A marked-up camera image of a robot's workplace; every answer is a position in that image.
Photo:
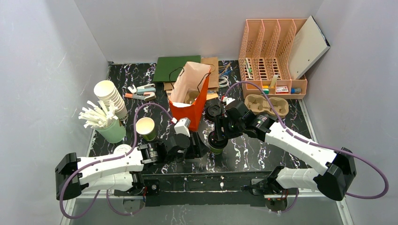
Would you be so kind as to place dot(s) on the green cup of straws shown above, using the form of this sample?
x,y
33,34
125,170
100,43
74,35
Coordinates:
x,y
106,119

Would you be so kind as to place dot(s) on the white cup lids stack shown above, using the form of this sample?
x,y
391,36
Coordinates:
x,y
122,149

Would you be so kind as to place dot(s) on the orange paper bag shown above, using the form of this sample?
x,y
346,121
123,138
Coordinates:
x,y
194,76

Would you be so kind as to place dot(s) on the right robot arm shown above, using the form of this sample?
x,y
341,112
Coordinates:
x,y
330,172

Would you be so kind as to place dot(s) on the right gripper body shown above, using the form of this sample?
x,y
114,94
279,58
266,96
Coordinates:
x,y
218,128

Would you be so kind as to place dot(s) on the stack of pulp cup carriers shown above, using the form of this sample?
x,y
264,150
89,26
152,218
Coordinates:
x,y
258,104

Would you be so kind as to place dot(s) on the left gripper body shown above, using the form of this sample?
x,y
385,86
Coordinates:
x,y
193,144

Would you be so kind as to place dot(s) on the pulp cup carrier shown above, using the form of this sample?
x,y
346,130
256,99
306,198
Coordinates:
x,y
191,97

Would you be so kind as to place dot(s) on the white board panel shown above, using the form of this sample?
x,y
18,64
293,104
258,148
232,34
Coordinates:
x,y
308,46

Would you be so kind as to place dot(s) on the pink desk file organizer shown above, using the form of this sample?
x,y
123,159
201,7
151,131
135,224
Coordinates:
x,y
264,54

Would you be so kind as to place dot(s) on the single green paper cup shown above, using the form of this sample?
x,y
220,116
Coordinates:
x,y
216,151

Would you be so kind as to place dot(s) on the tall stack paper cups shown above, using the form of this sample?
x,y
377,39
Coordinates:
x,y
107,92

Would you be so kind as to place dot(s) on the metal base rail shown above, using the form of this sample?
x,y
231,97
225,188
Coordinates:
x,y
213,199

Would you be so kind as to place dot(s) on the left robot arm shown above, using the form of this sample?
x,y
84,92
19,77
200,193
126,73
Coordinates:
x,y
121,170

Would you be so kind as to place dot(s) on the red small box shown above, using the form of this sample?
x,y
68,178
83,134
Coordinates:
x,y
282,90

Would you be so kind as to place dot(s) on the green paper bag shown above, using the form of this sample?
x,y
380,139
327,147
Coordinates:
x,y
168,68

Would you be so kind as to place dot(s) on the black cup lids stack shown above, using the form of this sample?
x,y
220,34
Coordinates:
x,y
212,112

